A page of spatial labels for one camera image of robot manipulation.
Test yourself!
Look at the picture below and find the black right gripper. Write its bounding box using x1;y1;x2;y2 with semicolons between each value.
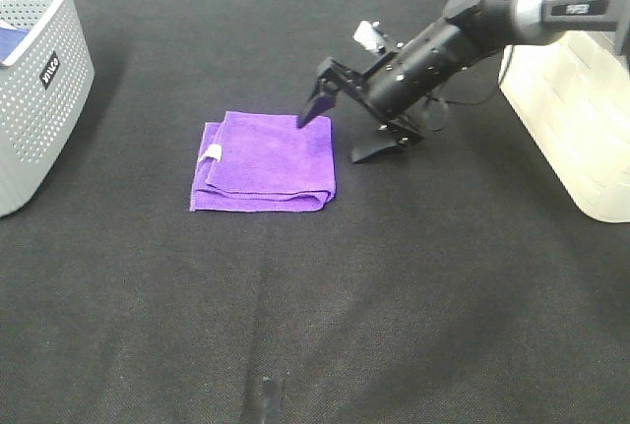
297;19;481;164

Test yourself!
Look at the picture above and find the purple towel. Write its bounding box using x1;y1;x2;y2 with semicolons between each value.
189;111;337;212

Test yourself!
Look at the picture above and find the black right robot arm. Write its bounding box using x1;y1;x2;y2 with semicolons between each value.
297;0;629;162

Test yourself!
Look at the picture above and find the white plastic bin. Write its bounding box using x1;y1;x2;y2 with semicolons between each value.
500;31;629;223

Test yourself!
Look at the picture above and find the grey perforated laundry basket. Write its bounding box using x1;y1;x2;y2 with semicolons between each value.
1;0;95;215

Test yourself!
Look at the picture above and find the blue towel in basket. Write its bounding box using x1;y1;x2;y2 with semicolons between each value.
0;21;29;62

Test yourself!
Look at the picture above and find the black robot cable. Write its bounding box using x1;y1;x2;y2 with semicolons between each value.
422;47;516;133

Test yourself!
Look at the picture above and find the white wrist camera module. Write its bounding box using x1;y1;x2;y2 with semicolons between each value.
352;20;387;55

